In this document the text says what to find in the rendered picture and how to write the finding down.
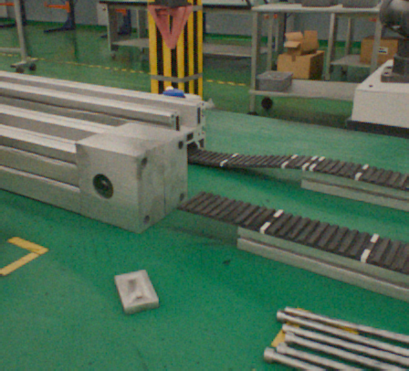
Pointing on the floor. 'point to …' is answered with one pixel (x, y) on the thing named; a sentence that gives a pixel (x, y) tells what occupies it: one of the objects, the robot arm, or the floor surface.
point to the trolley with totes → (357, 1)
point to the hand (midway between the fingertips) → (171, 43)
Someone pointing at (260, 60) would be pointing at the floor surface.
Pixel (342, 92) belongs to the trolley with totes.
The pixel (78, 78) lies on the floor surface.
